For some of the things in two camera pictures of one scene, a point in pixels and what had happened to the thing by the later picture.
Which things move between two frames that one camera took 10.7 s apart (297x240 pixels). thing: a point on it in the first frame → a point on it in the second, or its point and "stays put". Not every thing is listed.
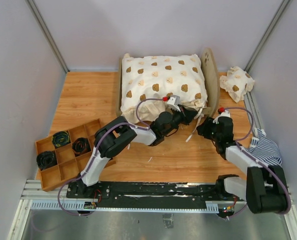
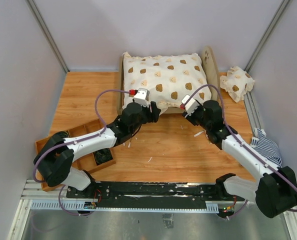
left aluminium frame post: (46, 33) stays put
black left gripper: (187, 115) → (154, 116)
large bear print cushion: (145, 77) stays put
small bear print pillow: (237, 82) stays put
